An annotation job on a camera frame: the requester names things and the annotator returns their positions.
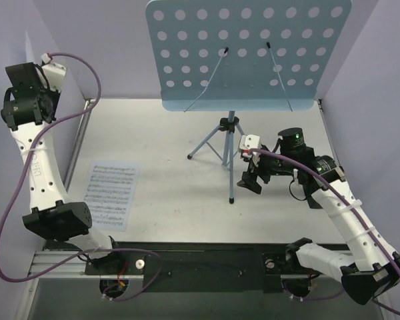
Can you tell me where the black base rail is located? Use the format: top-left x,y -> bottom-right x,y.
43,239 -> 324,294

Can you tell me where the sheet music page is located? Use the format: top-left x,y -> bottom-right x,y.
83,161 -> 141,232

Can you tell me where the black metronome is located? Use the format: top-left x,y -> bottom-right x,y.
306,193 -> 322,209

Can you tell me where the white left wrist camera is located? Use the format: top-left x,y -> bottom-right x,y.
39,53 -> 67,93

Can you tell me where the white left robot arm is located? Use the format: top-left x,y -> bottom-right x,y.
1,63 -> 124,275

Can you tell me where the aluminium frame rail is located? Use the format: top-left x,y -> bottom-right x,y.
28,250 -> 87,279

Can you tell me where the light blue music stand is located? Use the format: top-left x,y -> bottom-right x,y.
145,0 -> 353,205

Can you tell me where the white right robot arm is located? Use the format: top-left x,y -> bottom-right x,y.
238,127 -> 400,305

